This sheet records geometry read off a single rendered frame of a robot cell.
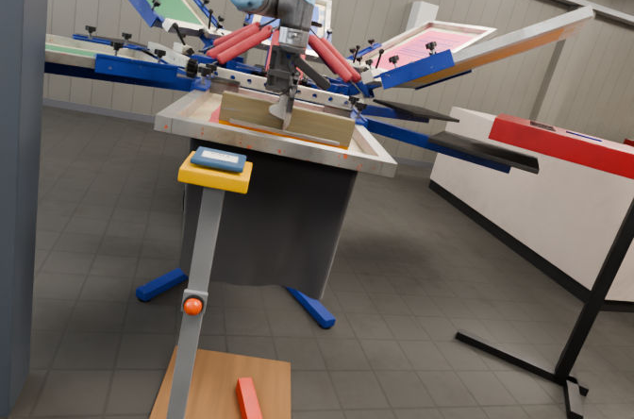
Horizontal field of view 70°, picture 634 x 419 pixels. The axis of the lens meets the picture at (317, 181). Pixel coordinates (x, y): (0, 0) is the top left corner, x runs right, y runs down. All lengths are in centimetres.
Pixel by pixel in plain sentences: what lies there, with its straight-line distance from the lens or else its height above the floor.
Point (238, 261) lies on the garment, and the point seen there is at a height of 60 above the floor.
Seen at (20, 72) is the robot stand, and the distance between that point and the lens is 126.
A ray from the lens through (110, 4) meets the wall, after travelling 523.
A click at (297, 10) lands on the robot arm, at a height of 129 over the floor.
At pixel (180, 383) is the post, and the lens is 117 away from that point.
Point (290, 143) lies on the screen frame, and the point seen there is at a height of 99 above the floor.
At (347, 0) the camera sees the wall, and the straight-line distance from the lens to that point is 543.
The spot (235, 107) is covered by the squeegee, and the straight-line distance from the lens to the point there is 121.
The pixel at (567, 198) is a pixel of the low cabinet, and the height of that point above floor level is 58.
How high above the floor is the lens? 122
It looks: 17 degrees down
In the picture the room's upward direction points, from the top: 13 degrees clockwise
